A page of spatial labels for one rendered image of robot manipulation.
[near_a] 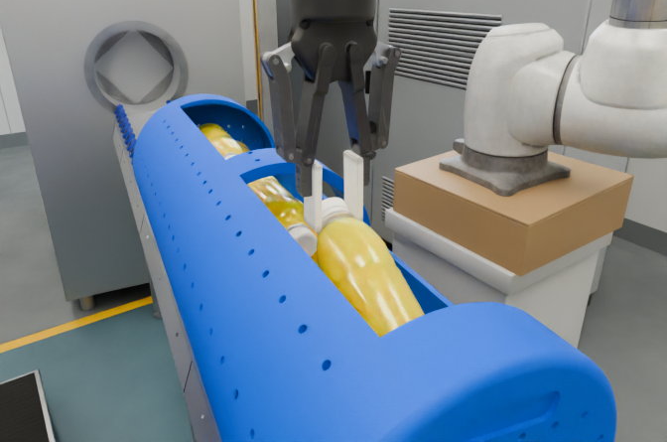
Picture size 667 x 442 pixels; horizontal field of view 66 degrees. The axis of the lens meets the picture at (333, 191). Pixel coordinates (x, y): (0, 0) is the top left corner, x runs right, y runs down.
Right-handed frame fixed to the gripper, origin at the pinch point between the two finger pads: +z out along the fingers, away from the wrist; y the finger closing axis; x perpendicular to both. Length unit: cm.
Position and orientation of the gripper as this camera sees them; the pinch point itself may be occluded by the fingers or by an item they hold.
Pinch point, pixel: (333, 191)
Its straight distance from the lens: 51.5
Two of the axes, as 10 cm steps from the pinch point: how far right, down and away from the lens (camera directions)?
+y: -9.0, 1.6, -4.0
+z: 0.0, 9.3, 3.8
